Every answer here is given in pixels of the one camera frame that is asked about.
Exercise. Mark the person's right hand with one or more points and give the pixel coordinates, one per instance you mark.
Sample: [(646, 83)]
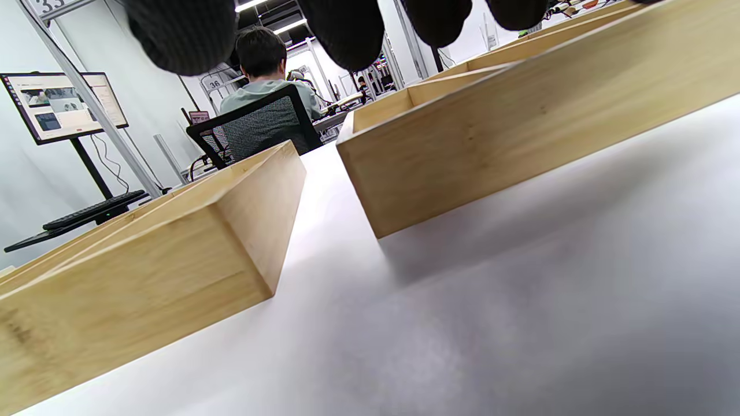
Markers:
[(185, 34)]

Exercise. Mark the wooden utensil storage box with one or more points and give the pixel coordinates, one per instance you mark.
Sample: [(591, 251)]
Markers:
[(520, 133), (144, 289)]

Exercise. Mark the small white number sign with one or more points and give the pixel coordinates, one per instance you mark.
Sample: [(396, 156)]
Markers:
[(214, 84)]

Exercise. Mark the ceiling strip light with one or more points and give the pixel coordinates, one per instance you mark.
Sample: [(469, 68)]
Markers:
[(250, 4), (289, 26)]

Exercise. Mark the small purple screen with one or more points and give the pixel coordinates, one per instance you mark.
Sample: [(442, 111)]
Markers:
[(199, 117)]

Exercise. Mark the black mesh office chair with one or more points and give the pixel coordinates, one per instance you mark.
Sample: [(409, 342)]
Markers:
[(260, 130)]

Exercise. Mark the silver metal bar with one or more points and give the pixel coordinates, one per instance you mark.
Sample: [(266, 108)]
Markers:
[(169, 159)]

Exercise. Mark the black computer monitor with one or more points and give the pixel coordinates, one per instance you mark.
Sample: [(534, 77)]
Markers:
[(63, 107)]

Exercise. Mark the black monitor stand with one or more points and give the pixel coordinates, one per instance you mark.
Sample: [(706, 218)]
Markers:
[(92, 170)]

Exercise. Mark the black keyboard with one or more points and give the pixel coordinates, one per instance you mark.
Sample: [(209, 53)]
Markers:
[(92, 211)]

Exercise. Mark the black keyboard tray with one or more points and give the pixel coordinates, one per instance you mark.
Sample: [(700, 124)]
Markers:
[(29, 240)]

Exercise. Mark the aluminium frame post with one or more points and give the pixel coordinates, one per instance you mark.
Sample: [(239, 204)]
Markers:
[(87, 95)]

